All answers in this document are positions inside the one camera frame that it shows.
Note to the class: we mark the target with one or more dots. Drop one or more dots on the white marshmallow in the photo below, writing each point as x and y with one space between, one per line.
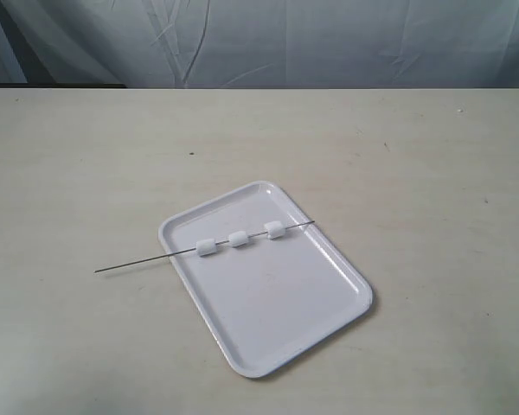
205 247
238 239
274 229

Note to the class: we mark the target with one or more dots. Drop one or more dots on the thin metal skewer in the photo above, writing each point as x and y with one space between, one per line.
192 249

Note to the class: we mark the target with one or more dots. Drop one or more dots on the white rectangular plastic tray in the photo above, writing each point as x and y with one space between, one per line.
272 299

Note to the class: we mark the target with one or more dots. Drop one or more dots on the white wrinkled backdrop curtain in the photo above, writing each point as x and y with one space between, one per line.
260 44

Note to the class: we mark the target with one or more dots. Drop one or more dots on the dark ledge behind table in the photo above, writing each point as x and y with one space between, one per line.
60 86

